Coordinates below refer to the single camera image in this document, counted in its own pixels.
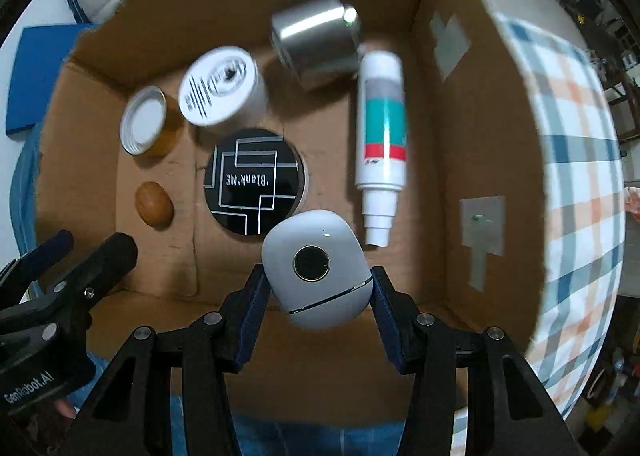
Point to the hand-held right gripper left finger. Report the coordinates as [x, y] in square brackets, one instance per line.
[252, 318]

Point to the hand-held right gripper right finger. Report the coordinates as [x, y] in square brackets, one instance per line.
[389, 318]

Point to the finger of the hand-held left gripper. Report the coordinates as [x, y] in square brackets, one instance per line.
[102, 266]
[45, 251]

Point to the brown egg-shaped nut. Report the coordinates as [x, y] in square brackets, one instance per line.
[155, 203]

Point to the white earbud case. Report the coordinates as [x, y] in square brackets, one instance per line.
[320, 266]

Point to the black round disc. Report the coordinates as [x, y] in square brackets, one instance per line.
[255, 183]

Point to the amber jar white lid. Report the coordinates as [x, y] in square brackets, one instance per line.
[145, 119]

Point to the white spray bottle teal label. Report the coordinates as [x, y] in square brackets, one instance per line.
[382, 136]

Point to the cardboard box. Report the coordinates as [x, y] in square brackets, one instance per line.
[475, 146]

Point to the white round jar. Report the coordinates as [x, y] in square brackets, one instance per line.
[222, 86]

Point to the silver metal cylinder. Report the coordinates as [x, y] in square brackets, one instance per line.
[315, 41]

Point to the person's left hand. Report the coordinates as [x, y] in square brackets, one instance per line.
[66, 408]

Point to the blue striped blanket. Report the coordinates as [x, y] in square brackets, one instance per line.
[300, 438]

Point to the blue foam mat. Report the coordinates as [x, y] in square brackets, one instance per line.
[42, 81]

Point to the plaid blanket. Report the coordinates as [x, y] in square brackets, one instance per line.
[580, 186]

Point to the orange white cloth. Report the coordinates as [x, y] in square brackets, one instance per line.
[632, 203]

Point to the black speaker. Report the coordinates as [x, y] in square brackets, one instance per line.
[589, 5]

